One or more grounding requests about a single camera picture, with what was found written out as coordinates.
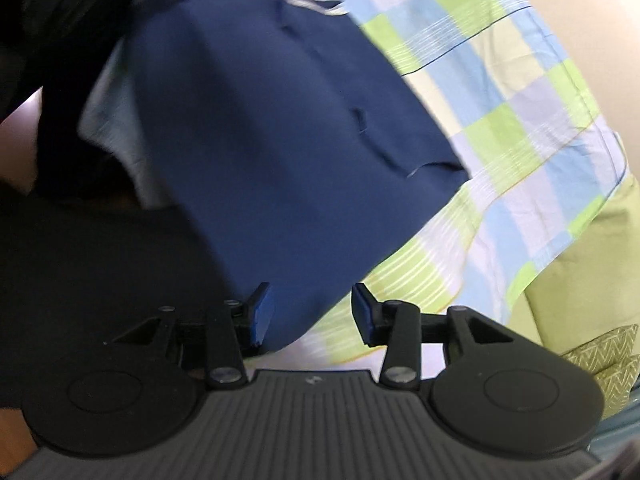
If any navy blue garment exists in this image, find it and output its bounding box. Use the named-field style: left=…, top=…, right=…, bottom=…
left=126, top=0, right=468, bottom=351

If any person in black clothes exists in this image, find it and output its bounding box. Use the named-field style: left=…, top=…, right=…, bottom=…
left=1, top=0, right=227, bottom=408

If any green covered sofa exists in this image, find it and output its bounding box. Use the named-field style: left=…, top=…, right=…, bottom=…
left=508, top=174, right=639, bottom=354

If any green patterned cushion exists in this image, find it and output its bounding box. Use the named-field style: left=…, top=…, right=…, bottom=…
left=563, top=324, right=639, bottom=419

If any plaid bed sheet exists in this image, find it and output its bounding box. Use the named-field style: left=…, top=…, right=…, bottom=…
left=79, top=0, right=629, bottom=366

